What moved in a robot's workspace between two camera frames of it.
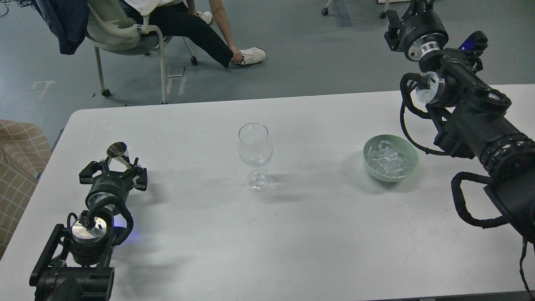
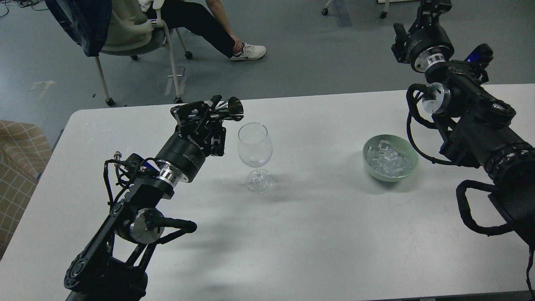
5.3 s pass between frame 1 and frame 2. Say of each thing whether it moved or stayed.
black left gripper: moved
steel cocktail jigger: moved
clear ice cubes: stayed
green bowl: stayed
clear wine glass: stayed
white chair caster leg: stayed
